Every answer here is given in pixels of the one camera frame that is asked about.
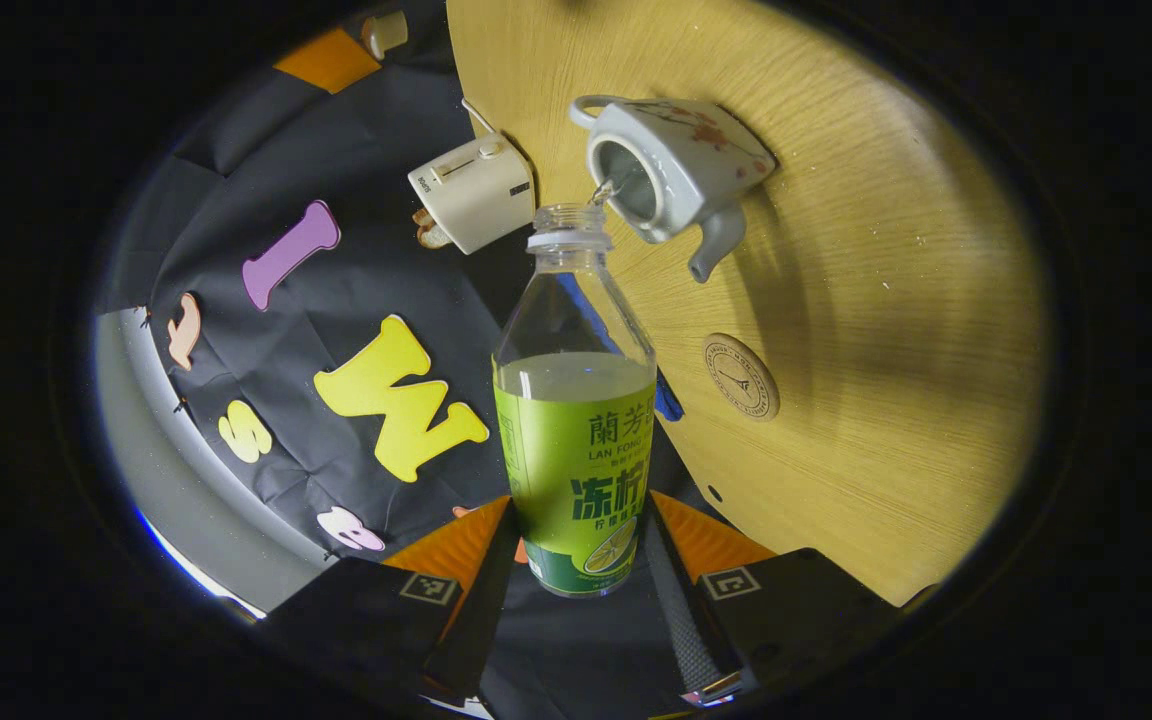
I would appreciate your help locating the toast bread slice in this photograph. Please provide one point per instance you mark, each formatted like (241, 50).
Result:
(423, 217)
(434, 238)

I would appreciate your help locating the round wooden coaster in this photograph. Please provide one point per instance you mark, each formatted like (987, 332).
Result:
(741, 377)

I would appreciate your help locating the clear green-label water bottle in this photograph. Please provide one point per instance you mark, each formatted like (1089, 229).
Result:
(576, 470)

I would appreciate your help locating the blue folded towel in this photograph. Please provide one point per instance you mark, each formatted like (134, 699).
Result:
(669, 398)

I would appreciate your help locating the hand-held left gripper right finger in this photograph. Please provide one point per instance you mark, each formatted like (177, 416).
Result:
(681, 620)

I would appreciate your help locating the white toaster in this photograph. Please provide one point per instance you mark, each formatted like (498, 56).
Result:
(476, 195)

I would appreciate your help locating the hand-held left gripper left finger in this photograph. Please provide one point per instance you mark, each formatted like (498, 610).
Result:
(471, 620)

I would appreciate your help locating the white floral teacup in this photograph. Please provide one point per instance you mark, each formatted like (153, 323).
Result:
(686, 160)

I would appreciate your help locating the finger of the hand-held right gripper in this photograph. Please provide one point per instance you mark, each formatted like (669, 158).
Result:
(328, 60)

